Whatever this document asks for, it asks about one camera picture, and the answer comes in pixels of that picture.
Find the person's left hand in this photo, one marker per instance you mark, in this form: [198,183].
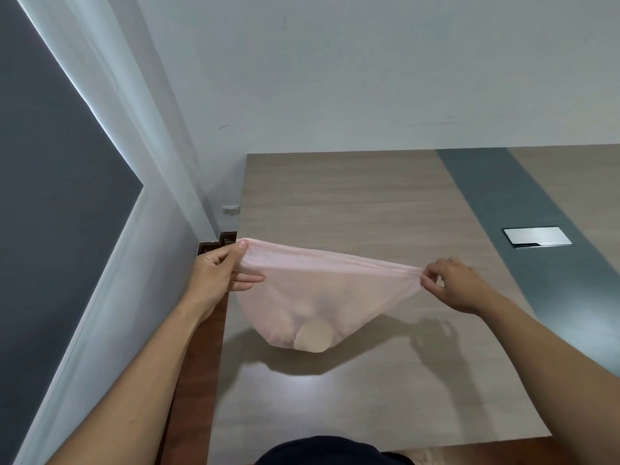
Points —
[213,280]

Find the person's right hand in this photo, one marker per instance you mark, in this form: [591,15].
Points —
[462,290]

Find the pink plastic bag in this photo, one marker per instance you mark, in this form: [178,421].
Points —
[315,285]

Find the coffee bean print paper cup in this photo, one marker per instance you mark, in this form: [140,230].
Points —
[314,336]

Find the person's right forearm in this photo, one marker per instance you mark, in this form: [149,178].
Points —
[557,382]

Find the person's left forearm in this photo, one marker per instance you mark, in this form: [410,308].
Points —
[135,397]

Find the person's black clothes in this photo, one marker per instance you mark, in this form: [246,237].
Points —
[329,452]

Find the dark brown wooden baseboard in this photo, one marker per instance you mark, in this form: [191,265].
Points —
[213,245]

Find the white wall outlet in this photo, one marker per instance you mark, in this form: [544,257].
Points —
[230,209]

